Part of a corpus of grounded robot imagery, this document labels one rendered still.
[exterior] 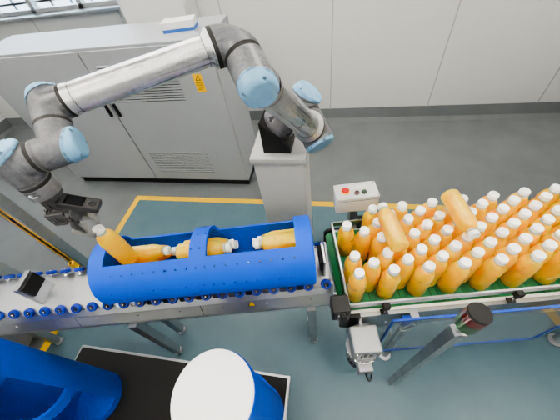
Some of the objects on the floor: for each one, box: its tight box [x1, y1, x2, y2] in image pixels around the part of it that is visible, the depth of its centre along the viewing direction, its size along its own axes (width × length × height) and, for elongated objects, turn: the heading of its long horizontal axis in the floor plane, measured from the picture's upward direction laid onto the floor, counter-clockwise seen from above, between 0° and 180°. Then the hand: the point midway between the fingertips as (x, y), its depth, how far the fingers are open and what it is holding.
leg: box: [307, 307, 318, 343], centre depth 169 cm, size 6×6×63 cm
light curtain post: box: [0, 193, 89, 270], centre depth 162 cm, size 6×6×170 cm
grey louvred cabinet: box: [0, 14, 256, 184], centre depth 277 cm, size 54×215×145 cm, turn 87°
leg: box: [24, 332, 64, 345], centre depth 189 cm, size 6×6×63 cm
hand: (97, 229), depth 97 cm, fingers closed on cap, 4 cm apart
